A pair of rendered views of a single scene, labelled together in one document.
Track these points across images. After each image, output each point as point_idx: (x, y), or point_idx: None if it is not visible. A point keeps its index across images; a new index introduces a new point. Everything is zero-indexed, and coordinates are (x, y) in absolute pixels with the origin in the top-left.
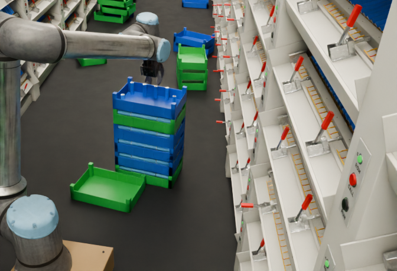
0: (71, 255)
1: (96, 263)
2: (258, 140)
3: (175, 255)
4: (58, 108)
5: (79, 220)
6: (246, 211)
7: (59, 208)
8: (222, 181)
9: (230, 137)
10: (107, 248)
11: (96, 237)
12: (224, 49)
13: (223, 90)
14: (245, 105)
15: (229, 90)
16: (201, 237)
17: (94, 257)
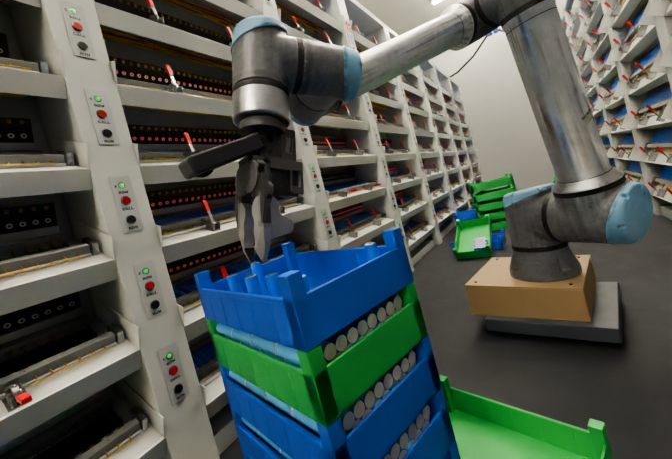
0: (513, 278)
1: (482, 276)
2: (317, 172)
3: None
4: None
5: (556, 402)
6: (334, 244)
7: (631, 438)
8: (239, 455)
9: (191, 369)
10: (470, 284)
11: (511, 372)
12: None
13: (22, 395)
14: (232, 225)
15: (17, 393)
16: None
17: (486, 279)
